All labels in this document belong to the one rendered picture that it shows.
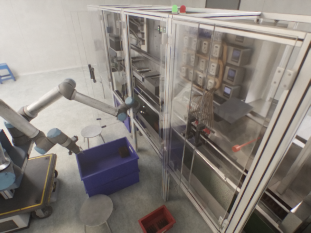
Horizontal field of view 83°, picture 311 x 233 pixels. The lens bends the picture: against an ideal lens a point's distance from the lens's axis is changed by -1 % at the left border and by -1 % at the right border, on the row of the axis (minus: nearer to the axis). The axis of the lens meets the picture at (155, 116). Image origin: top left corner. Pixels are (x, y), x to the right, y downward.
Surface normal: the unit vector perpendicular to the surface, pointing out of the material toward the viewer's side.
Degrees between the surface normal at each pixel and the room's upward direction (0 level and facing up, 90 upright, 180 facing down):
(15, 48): 90
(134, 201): 0
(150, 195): 0
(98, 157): 90
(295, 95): 90
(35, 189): 0
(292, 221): 90
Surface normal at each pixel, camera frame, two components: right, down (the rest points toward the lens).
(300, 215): 0.00, -0.83
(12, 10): 0.46, 0.49
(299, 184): -0.89, 0.25
